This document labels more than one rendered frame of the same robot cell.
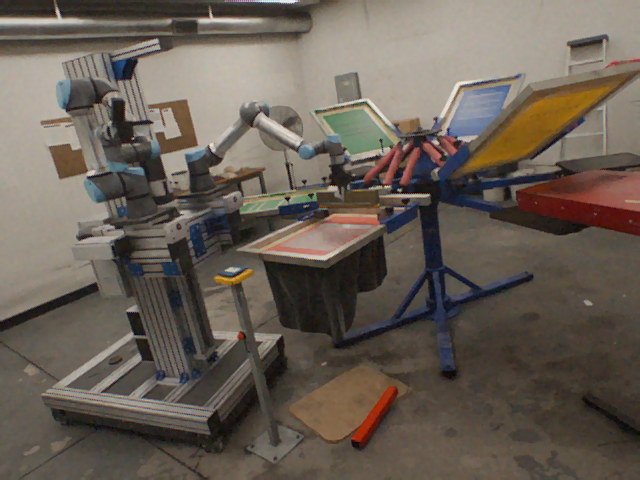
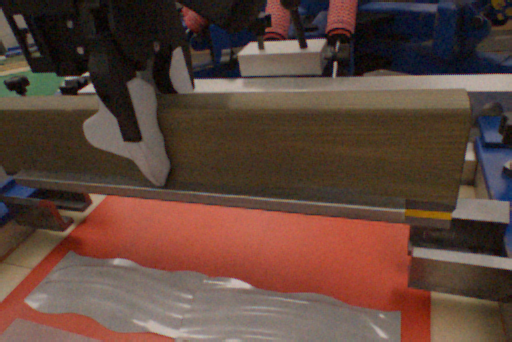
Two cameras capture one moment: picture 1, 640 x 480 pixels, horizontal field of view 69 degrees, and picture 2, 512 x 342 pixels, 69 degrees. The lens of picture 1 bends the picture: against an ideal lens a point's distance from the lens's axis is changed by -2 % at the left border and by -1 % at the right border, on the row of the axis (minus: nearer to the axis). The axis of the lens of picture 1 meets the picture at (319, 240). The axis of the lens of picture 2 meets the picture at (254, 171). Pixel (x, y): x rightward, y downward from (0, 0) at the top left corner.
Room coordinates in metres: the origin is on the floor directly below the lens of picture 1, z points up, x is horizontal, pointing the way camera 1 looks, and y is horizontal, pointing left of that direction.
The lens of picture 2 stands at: (2.21, -0.15, 1.25)
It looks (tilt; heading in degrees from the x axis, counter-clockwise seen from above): 34 degrees down; 341
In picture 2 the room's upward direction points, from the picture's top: 10 degrees counter-clockwise
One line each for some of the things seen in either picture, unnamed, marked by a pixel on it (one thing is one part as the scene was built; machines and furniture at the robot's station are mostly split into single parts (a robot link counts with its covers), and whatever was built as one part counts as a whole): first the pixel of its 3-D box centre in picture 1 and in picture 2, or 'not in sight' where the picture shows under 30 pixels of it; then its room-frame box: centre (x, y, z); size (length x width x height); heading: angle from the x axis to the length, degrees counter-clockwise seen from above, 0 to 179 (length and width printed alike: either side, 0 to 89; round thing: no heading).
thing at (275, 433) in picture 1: (255, 363); not in sight; (2.01, 0.41, 0.48); 0.22 x 0.22 x 0.96; 47
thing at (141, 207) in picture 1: (140, 204); not in sight; (2.23, 0.81, 1.31); 0.15 x 0.15 x 0.10
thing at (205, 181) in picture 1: (201, 181); not in sight; (2.67, 0.60, 1.31); 0.15 x 0.15 x 0.10
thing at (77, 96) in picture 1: (90, 142); not in sight; (2.14, 0.92, 1.63); 0.15 x 0.12 x 0.55; 129
